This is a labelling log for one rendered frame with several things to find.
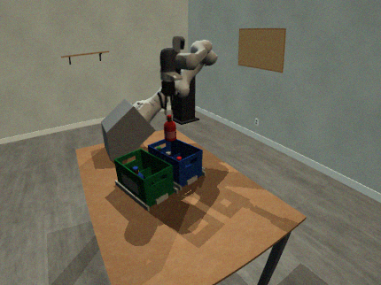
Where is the green crate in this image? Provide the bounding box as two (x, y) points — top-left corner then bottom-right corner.
(115, 149), (174, 207)

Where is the blue crate with dividers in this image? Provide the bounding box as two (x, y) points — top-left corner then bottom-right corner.
(149, 139), (203, 187)

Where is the blue bottle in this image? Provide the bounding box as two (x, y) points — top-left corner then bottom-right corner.
(133, 166), (144, 178)

